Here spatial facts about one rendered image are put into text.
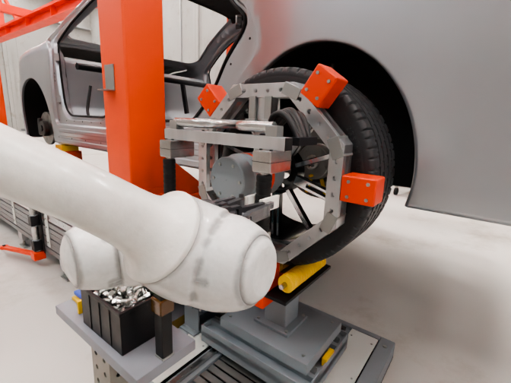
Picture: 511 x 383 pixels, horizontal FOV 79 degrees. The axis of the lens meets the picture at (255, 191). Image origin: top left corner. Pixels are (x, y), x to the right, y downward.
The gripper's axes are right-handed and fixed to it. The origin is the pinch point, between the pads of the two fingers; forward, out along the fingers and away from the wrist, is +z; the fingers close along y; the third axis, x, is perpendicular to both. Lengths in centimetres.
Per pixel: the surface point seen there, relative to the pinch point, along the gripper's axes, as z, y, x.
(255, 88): 21.4, -19.4, 27.4
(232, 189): 6.3, -14.7, -0.5
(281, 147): 1.8, 3.3, 12.7
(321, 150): 63, -16, 7
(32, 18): 263, -890, 236
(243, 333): 26, -24, -62
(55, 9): 263, -753, 234
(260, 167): -1.2, 0.0, 8.1
